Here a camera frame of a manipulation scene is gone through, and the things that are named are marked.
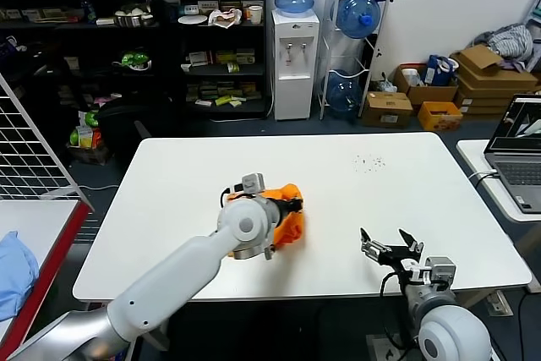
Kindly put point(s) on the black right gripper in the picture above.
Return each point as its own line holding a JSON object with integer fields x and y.
{"x": 395, "y": 256}

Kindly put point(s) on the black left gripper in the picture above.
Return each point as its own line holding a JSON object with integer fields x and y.
{"x": 291, "y": 206}

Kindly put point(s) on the orange t-shirt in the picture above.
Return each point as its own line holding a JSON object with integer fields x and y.
{"x": 291, "y": 230}

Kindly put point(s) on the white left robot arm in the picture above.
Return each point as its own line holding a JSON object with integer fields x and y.
{"x": 190, "y": 264}

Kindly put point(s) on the grey clothes pile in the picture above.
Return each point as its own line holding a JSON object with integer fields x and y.
{"x": 511, "y": 42}

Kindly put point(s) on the beige table leg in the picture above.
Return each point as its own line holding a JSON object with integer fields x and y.
{"x": 473, "y": 299}

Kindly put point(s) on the white floor sheet with symbol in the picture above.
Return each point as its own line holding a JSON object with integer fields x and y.
{"x": 382, "y": 348}

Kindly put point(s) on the grey power strip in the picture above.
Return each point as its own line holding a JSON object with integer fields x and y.
{"x": 498, "y": 304}

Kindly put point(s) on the white side table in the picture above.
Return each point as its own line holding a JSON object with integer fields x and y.
{"x": 473, "y": 154}

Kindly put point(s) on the lime green box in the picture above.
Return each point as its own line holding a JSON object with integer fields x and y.
{"x": 223, "y": 101}

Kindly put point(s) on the closed brown cardboard box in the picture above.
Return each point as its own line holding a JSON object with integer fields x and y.
{"x": 386, "y": 111}

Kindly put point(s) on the orange cardboard box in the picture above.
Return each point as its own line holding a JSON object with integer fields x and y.
{"x": 439, "y": 120}

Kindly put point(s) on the white water dispenser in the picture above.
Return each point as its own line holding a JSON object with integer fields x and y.
{"x": 293, "y": 69}

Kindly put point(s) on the grey laptop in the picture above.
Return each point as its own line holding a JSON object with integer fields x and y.
{"x": 517, "y": 171}

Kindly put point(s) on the clear plastic bag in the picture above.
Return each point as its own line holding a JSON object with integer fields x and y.
{"x": 386, "y": 86}

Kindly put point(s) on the white green box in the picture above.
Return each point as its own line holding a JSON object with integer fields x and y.
{"x": 246, "y": 58}

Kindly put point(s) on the open box with white contents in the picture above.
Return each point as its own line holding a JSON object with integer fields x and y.
{"x": 431, "y": 94}

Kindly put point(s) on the yellow green box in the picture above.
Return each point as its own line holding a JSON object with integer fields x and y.
{"x": 225, "y": 58}

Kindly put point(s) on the flat cardboard box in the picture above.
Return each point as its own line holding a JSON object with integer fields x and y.
{"x": 482, "y": 109}
{"x": 486, "y": 96}

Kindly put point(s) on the white metal jug rack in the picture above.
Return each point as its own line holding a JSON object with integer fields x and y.
{"x": 327, "y": 39}

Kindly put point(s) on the red and white box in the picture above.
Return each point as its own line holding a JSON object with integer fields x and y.
{"x": 198, "y": 59}

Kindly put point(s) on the blue paper bag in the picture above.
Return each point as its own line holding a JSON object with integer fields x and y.
{"x": 437, "y": 71}

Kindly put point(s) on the black office chair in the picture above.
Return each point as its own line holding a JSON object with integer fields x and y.
{"x": 127, "y": 124}

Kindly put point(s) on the white paper cup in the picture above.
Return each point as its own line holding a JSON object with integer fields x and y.
{"x": 255, "y": 15}

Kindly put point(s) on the white plastic bag with food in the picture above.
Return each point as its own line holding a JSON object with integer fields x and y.
{"x": 226, "y": 19}

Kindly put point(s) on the large open cardboard box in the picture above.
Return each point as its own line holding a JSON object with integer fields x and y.
{"x": 490, "y": 69}

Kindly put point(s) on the white plate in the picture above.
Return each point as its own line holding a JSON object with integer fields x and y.
{"x": 193, "y": 20}

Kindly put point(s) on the green toy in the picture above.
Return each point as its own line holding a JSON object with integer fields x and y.
{"x": 135, "y": 60}

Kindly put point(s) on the basket of groceries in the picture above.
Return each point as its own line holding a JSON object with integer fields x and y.
{"x": 86, "y": 141}

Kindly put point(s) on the black shelving unit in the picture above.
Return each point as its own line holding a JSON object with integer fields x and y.
{"x": 139, "y": 39}

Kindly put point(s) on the red-edged white table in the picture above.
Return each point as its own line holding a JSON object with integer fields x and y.
{"x": 55, "y": 259}

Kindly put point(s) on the metal bowl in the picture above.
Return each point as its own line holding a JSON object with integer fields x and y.
{"x": 133, "y": 19}

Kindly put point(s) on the blue spray bottle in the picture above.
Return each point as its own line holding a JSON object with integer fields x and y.
{"x": 90, "y": 12}

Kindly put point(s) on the light blue cloth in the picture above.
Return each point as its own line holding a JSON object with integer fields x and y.
{"x": 14, "y": 276}

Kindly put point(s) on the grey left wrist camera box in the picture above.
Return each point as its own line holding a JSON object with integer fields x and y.
{"x": 252, "y": 182}

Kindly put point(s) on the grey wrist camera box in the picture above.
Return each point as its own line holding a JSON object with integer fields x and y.
{"x": 252, "y": 182}
{"x": 441, "y": 270}

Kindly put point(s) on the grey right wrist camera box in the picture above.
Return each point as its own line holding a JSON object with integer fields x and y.
{"x": 441, "y": 270}

